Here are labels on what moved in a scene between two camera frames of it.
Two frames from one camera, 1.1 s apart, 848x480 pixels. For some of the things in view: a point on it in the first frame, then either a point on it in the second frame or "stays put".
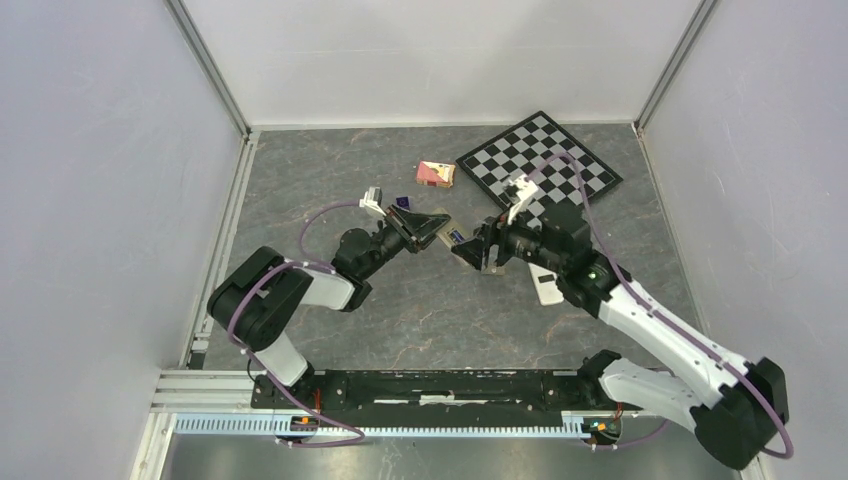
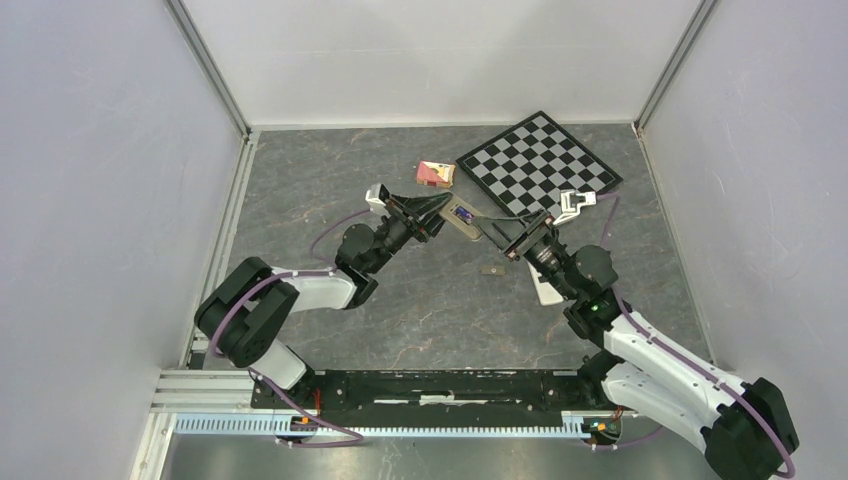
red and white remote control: (545, 284) stays put
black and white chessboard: (520, 149) stays put
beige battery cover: (494, 271) stays put
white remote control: (452, 233) → (462, 216)
